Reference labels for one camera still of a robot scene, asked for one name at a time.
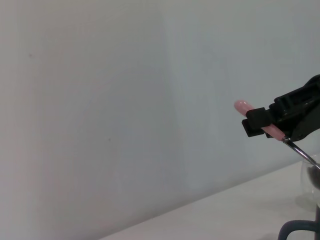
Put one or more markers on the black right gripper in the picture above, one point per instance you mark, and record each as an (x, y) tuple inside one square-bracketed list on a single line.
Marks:
[(313, 100)]

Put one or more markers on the dark teal ceramic mug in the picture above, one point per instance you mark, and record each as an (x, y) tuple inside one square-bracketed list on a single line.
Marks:
[(283, 232)]

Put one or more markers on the clear glass cup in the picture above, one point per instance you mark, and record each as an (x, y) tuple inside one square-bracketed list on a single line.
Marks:
[(305, 180)]

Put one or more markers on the coffee beans pile in glass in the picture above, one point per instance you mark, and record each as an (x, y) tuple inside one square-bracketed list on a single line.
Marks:
[(315, 178)]

